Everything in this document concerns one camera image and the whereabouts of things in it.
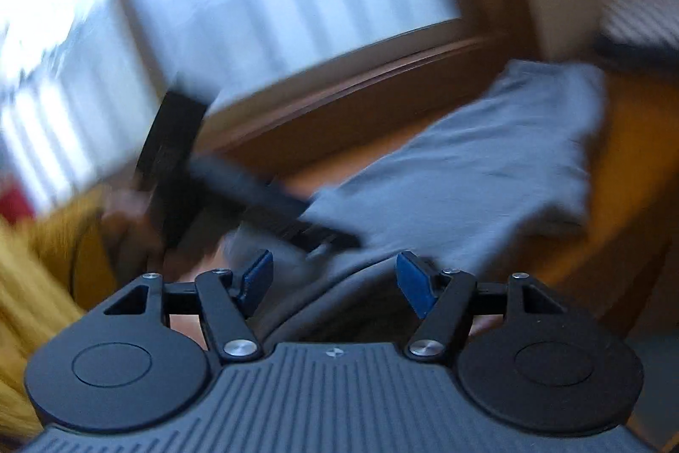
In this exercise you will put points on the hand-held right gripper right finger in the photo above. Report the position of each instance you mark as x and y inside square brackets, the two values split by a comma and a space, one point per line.
[416, 283]

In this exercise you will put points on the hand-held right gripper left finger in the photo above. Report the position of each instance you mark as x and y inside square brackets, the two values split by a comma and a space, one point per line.
[254, 280]

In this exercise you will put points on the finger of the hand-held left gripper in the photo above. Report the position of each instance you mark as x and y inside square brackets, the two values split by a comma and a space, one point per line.
[318, 238]
[244, 185]

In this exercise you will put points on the grey fleece-lined pants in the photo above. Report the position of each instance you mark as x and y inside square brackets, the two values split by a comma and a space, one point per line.
[477, 156]

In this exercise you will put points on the person's left forearm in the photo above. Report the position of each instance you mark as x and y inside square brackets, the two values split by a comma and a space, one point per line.
[32, 283]

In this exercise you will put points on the person's left hand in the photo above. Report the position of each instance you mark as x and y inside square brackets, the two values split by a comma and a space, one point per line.
[127, 214]

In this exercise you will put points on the wooden window sill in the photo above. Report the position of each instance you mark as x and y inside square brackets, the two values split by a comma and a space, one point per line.
[371, 81]

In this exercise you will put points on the red box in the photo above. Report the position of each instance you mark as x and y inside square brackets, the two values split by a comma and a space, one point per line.
[10, 203]

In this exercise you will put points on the striped cloth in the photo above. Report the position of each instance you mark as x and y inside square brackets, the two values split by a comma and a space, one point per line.
[642, 18]

